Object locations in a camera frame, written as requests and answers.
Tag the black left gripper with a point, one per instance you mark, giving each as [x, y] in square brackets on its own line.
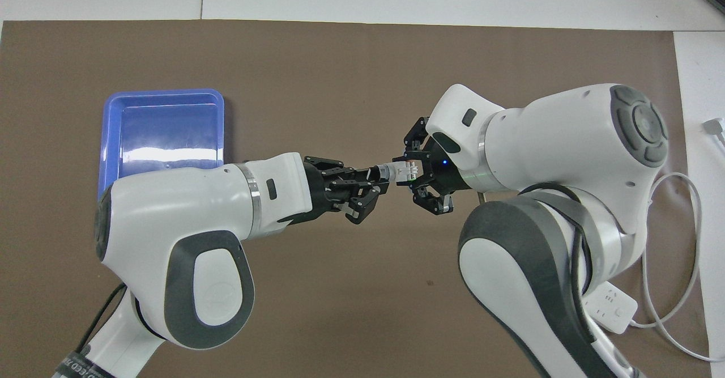
[325, 194]

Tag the white power strip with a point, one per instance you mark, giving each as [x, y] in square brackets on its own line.
[614, 307]

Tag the blue plastic tray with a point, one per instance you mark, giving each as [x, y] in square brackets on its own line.
[164, 123]

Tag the brown table mat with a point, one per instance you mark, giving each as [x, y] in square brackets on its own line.
[340, 83]

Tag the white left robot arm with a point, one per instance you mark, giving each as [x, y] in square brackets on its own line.
[170, 225]

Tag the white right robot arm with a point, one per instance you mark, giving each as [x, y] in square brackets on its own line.
[566, 140]

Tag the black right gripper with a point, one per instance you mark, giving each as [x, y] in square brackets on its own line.
[447, 171]

